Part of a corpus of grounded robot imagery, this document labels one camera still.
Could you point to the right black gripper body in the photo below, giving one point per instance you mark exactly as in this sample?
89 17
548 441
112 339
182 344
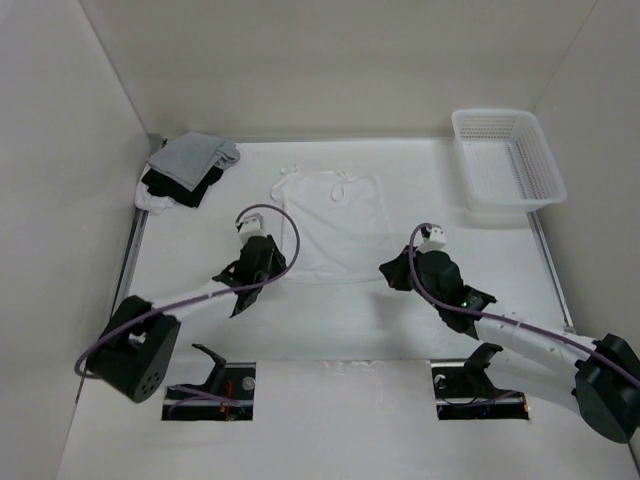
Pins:
416 258

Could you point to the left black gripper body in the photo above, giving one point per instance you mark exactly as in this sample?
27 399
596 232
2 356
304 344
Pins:
275 268

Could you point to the white tank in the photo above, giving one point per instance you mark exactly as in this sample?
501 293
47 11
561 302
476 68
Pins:
344 228
154 205

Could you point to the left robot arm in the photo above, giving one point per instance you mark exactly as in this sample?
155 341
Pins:
134 351

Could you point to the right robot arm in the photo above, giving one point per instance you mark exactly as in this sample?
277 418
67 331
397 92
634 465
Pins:
597 379

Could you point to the folded white tank top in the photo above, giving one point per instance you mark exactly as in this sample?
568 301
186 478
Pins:
154 205

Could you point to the folded grey tank top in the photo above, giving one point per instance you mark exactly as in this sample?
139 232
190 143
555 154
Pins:
188 158

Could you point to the folded black tank top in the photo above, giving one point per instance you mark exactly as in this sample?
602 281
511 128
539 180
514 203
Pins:
160 185

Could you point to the white plastic basket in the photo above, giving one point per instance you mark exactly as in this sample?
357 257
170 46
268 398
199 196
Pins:
506 163

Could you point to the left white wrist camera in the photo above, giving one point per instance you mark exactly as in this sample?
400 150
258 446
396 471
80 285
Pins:
249 227

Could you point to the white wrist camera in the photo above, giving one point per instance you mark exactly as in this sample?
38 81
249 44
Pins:
433 238
249 227

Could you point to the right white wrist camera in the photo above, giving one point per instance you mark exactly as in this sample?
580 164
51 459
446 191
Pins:
433 238

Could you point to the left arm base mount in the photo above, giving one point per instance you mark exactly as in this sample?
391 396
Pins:
207 387

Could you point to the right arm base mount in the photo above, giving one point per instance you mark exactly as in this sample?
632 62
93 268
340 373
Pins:
463 390

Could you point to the metal table edge rail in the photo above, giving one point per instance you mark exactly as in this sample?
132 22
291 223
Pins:
133 220

